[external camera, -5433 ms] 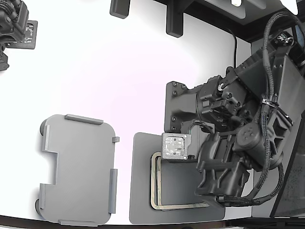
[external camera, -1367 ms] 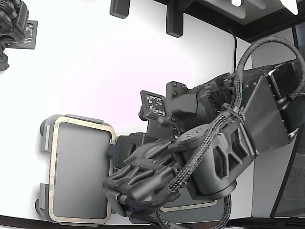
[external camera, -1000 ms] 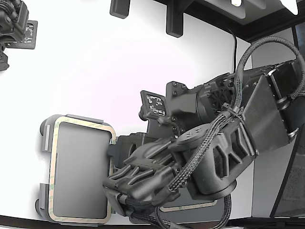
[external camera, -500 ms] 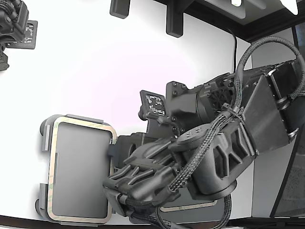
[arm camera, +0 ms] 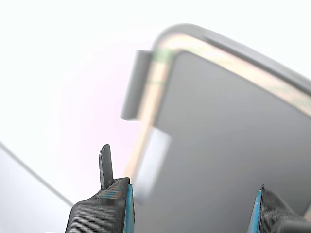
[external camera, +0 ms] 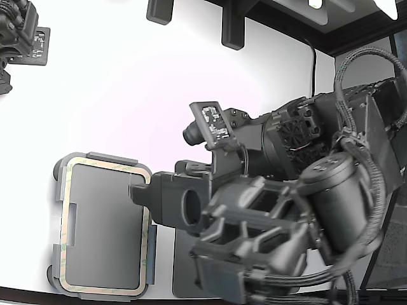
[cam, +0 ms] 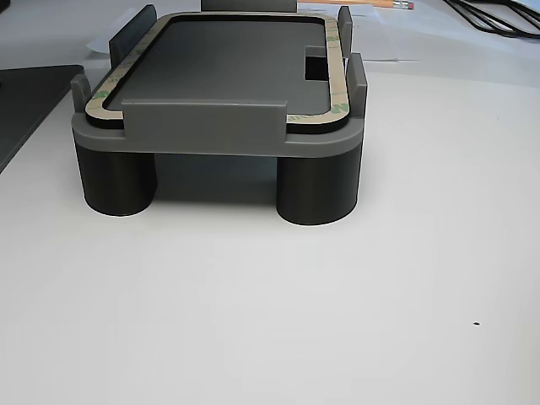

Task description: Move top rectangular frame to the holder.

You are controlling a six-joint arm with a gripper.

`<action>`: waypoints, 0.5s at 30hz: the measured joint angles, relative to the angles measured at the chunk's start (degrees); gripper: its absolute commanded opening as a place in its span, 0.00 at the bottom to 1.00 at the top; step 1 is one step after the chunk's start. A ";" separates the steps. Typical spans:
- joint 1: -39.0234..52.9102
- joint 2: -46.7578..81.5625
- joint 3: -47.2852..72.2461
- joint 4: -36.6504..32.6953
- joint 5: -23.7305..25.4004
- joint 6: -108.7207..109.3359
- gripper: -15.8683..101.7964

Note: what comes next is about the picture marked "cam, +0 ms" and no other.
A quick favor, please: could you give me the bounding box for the tan rectangular adhesive frame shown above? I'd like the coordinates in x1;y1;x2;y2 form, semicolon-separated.
85;11;352;136

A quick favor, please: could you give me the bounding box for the gray holder with black legs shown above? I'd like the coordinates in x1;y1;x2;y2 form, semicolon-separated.
70;0;369;227

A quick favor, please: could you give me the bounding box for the white paper sheet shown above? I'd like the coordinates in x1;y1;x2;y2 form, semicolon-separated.
85;8;129;57

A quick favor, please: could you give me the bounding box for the dark gray flat mat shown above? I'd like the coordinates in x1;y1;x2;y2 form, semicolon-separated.
0;63;86;175

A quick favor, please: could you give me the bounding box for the black table cable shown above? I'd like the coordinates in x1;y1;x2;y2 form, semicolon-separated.
442;0;540;41
501;0;540;20

